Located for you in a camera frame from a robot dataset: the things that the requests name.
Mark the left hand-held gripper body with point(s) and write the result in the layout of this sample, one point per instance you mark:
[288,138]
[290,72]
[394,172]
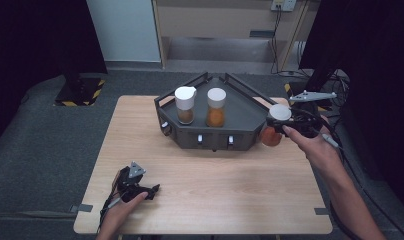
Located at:
[131,185]

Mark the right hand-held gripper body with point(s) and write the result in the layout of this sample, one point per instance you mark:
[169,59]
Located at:
[306,121]

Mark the red spice jar white lid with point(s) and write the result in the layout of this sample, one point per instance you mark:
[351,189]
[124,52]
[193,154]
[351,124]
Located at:
[279,112]

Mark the dark grey tray rack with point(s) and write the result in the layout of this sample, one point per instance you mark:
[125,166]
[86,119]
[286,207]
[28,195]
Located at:
[243,113]

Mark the yellow spice jar white lid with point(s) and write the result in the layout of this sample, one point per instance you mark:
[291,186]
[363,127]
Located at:
[216,116]

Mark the person's right hand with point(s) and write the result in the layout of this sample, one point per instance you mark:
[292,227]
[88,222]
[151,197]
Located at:
[320,151]

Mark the person's left hand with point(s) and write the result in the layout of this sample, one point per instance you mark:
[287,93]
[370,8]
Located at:
[118,216]

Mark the black stand with striped base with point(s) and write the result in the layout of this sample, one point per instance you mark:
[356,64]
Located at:
[80,90]
[318,80]

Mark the grey tape piece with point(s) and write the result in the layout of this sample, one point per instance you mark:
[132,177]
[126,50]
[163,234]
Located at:
[81,208]
[321,211]

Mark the brown spice jar white lid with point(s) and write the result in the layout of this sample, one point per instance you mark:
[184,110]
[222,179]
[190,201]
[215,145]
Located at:
[185,115]

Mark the black curtain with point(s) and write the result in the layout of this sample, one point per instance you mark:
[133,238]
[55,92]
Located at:
[30,40]
[373,50]

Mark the wooden cabinet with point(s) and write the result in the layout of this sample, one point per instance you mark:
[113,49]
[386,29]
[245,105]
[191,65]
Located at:
[216,20]

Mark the white panel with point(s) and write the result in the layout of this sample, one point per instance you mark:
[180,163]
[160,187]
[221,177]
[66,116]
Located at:
[126,30]

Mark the white wall socket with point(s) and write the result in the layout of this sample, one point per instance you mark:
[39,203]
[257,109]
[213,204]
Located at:
[283,4]

